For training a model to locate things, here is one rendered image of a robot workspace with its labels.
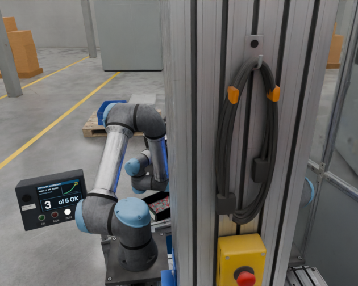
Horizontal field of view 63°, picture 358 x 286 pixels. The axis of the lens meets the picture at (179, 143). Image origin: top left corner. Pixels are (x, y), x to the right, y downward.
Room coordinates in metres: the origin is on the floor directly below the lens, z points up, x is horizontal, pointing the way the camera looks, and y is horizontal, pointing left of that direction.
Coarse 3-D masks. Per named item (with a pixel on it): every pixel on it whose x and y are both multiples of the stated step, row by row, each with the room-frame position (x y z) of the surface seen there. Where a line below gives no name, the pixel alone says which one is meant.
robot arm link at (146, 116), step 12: (144, 108) 1.12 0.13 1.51; (144, 120) 1.09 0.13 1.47; (156, 120) 1.11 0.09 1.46; (144, 132) 1.12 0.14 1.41; (156, 132) 1.10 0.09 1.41; (156, 144) 1.13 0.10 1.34; (156, 156) 1.14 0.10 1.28; (156, 168) 1.16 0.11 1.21; (156, 180) 1.18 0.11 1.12; (168, 180) 1.19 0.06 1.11
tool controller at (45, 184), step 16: (48, 176) 1.06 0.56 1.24; (64, 176) 1.04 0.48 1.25; (80, 176) 1.04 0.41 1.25; (16, 192) 0.95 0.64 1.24; (32, 192) 0.97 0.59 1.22; (48, 192) 0.98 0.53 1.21; (64, 192) 1.00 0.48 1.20; (80, 192) 1.02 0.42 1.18; (32, 208) 0.95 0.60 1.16; (64, 208) 0.98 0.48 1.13; (32, 224) 0.93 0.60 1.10; (48, 224) 0.94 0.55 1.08
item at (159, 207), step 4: (168, 196) 1.44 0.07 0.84; (160, 200) 1.40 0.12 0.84; (168, 200) 1.40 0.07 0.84; (148, 204) 1.37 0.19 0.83; (152, 204) 1.37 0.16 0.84; (156, 204) 1.37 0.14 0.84; (160, 204) 1.36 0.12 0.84; (164, 204) 1.36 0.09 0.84; (168, 204) 1.36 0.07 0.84; (152, 208) 1.33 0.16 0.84; (156, 208) 1.33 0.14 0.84; (160, 208) 1.33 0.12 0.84; (156, 212) 1.29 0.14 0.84
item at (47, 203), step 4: (40, 200) 0.97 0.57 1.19; (44, 200) 0.97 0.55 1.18; (48, 200) 0.97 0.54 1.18; (52, 200) 0.98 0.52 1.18; (44, 204) 0.96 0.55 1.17; (48, 204) 0.97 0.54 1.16; (52, 204) 0.97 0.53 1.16; (44, 208) 0.96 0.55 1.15; (48, 208) 0.96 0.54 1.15; (52, 208) 0.97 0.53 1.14
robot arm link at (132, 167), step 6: (138, 156) 1.26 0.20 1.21; (144, 156) 1.27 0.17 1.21; (126, 162) 1.22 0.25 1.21; (132, 162) 1.21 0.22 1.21; (138, 162) 1.22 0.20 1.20; (144, 162) 1.24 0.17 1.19; (126, 168) 1.21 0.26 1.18; (132, 168) 1.19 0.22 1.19; (138, 168) 1.20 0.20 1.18; (144, 168) 1.24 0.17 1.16; (132, 174) 1.19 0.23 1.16; (138, 174) 1.21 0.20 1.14
